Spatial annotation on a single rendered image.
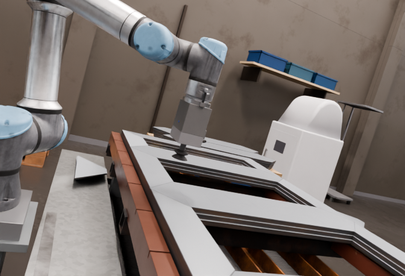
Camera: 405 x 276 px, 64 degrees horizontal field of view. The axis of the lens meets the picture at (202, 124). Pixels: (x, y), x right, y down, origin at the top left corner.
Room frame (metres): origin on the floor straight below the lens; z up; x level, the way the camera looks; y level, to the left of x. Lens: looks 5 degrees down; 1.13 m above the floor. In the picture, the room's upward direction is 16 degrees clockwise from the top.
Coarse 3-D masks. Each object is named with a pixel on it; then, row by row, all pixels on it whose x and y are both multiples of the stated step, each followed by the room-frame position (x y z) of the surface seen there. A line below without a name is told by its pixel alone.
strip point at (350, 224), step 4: (328, 212) 1.14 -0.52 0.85; (332, 216) 1.09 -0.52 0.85; (336, 216) 1.11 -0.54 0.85; (340, 216) 1.13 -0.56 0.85; (340, 220) 1.08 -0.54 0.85; (344, 220) 1.09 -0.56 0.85; (348, 220) 1.11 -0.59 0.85; (344, 224) 1.04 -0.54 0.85; (348, 224) 1.06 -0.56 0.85; (352, 224) 1.07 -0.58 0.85; (352, 228) 1.02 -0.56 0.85
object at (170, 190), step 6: (162, 186) 0.88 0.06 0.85; (168, 186) 0.90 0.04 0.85; (174, 186) 0.92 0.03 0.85; (162, 192) 0.83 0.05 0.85; (168, 192) 0.85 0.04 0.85; (174, 192) 0.86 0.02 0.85; (180, 192) 0.88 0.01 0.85; (174, 198) 0.82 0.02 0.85; (180, 198) 0.83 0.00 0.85; (186, 204) 0.80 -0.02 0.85
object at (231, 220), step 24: (168, 144) 1.56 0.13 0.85; (168, 168) 1.21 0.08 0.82; (192, 168) 1.25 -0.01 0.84; (288, 192) 1.32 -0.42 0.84; (216, 216) 0.81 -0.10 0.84; (240, 216) 0.84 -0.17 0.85; (168, 240) 0.62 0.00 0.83; (336, 240) 0.95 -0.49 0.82; (360, 240) 0.96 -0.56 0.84; (384, 264) 0.86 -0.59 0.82
